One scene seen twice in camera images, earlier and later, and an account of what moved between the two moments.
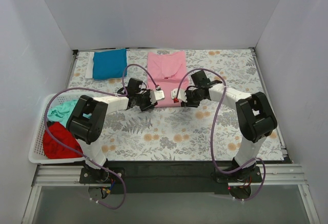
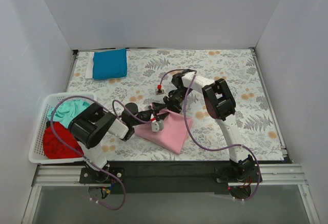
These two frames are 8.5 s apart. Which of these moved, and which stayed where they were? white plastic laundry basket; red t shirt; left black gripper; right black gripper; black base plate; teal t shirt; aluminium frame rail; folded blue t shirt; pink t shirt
Moved: pink t shirt; left black gripper; right black gripper
Stayed: folded blue t shirt; aluminium frame rail; red t shirt; white plastic laundry basket; black base plate; teal t shirt
